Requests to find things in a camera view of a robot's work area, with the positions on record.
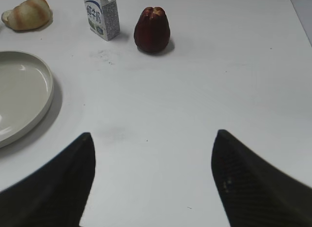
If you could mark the beige round plate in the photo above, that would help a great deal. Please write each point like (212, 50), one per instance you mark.
(26, 93)

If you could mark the dark red wax apple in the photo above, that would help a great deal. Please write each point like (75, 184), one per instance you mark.
(152, 31)

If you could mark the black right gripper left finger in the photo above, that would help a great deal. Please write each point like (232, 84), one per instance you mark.
(56, 194)

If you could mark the peeled orange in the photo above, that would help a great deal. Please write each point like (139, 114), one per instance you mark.
(29, 15)

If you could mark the white blue milk carton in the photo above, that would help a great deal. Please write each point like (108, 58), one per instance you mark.
(103, 18)

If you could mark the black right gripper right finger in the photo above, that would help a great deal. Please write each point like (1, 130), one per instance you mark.
(253, 192)

